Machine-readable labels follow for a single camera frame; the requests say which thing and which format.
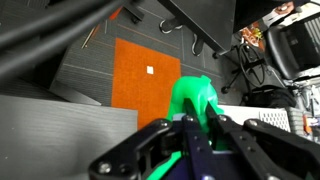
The green toy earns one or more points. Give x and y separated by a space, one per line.
200 91

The person's shoe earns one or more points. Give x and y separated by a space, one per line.
168 25
197 45

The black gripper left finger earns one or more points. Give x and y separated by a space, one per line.
162 150

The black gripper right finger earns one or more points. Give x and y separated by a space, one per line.
267 150

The black office chair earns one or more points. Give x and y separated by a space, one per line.
296 47

